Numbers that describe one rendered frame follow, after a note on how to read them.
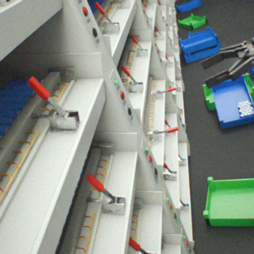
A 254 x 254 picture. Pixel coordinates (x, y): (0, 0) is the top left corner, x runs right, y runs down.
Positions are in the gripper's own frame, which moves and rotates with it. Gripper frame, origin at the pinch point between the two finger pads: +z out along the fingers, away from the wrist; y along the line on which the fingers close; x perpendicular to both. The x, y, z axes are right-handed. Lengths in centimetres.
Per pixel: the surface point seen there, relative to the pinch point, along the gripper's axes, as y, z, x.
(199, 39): 168, 9, -49
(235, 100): 64, -1, -55
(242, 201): -6, 10, -58
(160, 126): -5.6, 21.8, -7.8
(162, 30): 100, 22, -7
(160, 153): -19.6, 21.6, -8.0
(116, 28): -13.2, 13.4, 29.7
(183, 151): 23, 30, -44
